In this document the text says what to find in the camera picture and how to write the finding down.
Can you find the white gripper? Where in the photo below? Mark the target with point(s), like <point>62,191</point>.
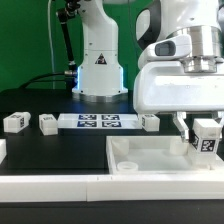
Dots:
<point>163,86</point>

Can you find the white square table top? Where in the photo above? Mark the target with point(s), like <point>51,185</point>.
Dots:
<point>141,155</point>

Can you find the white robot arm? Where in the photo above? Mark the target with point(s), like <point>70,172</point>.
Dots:
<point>100,76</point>

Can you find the white front fence bar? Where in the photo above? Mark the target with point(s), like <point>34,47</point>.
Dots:
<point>72,188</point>

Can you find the white plate with fiducial tags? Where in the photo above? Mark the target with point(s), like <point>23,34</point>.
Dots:
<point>98,121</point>

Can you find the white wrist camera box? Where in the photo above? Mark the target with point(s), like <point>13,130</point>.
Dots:
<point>166,50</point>

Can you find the black camera stand pole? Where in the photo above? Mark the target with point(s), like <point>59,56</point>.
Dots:
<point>64,15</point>

